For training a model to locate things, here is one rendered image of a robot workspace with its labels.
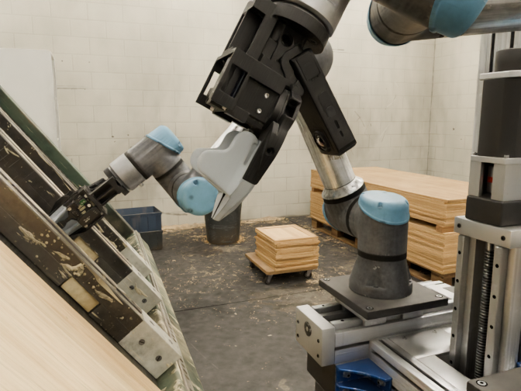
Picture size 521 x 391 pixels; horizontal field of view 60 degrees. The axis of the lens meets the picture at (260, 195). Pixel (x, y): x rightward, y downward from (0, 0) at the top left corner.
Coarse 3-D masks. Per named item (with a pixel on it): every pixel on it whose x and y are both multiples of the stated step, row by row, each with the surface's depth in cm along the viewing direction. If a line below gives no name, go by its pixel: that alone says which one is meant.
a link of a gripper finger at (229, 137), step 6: (228, 132) 47; (234, 132) 47; (228, 138) 47; (222, 144) 46; (228, 144) 47; (198, 150) 46; (204, 150) 46; (192, 156) 46; (198, 156) 46; (192, 162) 46; (216, 186) 47; (222, 192) 46; (216, 198) 47; (222, 198) 46; (216, 204) 46
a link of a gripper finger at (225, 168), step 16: (240, 144) 43; (256, 144) 43; (208, 160) 42; (224, 160) 43; (240, 160) 43; (208, 176) 43; (224, 176) 43; (240, 176) 43; (224, 192) 44; (240, 192) 43; (224, 208) 44
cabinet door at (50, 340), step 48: (0, 240) 76; (0, 288) 64; (48, 288) 79; (0, 336) 55; (48, 336) 66; (96, 336) 82; (0, 384) 48; (48, 384) 56; (96, 384) 68; (144, 384) 85
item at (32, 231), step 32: (0, 192) 83; (0, 224) 84; (32, 224) 86; (32, 256) 87; (64, 256) 89; (96, 288) 92; (96, 320) 93; (128, 320) 95; (128, 352) 96; (160, 352) 98
